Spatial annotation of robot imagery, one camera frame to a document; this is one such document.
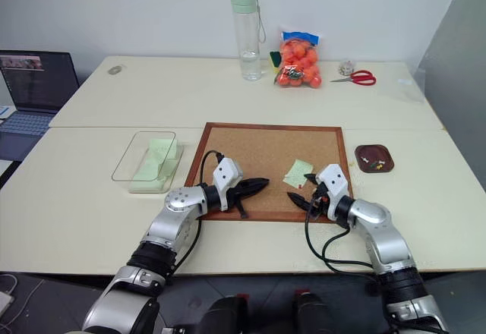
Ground bag of orange balls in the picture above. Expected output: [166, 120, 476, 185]
[273, 29, 323, 90]

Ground white cable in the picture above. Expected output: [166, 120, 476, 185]
[0, 272, 45, 326]

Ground dark brown tray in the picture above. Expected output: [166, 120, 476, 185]
[354, 143, 396, 175]

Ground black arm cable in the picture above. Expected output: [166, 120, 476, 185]
[166, 150, 226, 279]
[305, 196, 381, 286]

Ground grey partition panel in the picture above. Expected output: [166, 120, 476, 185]
[412, 0, 486, 195]

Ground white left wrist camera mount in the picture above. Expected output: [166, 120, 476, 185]
[211, 156, 245, 212]

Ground dark rounded shape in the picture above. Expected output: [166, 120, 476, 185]
[292, 289, 337, 334]
[196, 293, 251, 334]

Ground wood framed cork board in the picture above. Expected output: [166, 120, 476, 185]
[184, 121, 356, 222]

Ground green and yellow sponge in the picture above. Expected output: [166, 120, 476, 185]
[269, 49, 282, 74]

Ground dark laptop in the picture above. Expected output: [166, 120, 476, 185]
[0, 49, 81, 162]

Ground clear bottle with green lid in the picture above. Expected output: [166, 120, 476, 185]
[229, 0, 267, 82]

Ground red handled scissors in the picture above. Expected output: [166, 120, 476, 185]
[329, 69, 378, 87]

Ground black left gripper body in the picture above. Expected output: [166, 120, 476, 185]
[220, 180, 254, 212]

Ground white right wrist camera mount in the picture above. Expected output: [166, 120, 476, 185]
[315, 163, 351, 222]

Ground stack of green notes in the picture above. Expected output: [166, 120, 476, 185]
[130, 137, 180, 191]

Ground small clear pushpin container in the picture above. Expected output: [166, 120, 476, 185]
[337, 59, 356, 77]

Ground clear plastic box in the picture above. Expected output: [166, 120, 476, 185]
[110, 131, 185, 194]

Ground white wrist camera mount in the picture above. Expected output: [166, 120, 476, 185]
[211, 156, 245, 212]
[315, 163, 351, 222]

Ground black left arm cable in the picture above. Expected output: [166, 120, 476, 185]
[166, 150, 226, 279]

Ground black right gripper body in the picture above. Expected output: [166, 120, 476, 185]
[309, 181, 332, 216]

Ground single green sticky note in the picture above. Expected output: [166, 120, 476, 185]
[283, 159, 315, 189]

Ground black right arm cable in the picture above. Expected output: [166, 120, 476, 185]
[305, 196, 381, 286]

